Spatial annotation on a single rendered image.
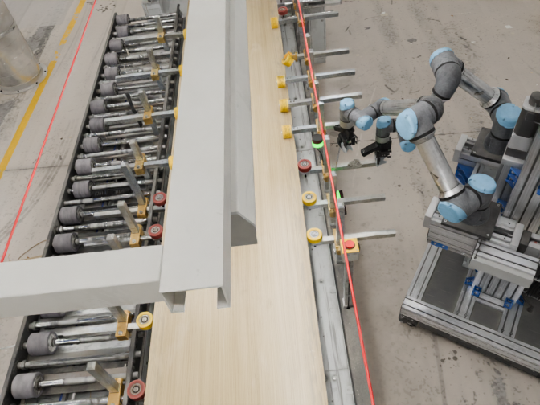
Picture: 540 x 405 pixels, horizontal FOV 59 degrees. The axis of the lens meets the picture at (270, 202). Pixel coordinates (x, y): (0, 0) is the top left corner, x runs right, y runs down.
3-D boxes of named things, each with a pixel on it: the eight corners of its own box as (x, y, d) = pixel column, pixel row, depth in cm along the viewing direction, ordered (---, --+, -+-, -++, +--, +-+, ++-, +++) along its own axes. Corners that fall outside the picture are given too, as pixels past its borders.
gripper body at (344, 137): (345, 149, 256) (345, 132, 247) (337, 140, 262) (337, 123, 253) (357, 145, 258) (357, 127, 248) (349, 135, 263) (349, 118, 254)
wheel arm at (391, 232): (394, 232, 249) (394, 227, 246) (395, 238, 247) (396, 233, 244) (310, 241, 252) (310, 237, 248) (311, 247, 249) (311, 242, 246)
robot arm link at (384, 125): (394, 122, 249) (378, 124, 250) (392, 137, 258) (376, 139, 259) (391, 112, 254) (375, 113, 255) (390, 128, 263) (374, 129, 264)
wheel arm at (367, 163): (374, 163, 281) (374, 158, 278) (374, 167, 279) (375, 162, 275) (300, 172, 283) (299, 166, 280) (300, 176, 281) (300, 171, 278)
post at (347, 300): (351, 299, 241) (353, 249, 206) (353, 308, 238) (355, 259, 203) (342, 300, 241) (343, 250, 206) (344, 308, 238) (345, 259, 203)
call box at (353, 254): (355, 247, 208) (356, 237, 202) (358, 261, 203) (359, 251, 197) (339, 249, 208) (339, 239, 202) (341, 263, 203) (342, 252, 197)
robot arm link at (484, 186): (497, 200, 216) (505, 181, 205) (476, 215, 212) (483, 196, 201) (474, 186, 223) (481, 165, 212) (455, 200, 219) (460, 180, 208)
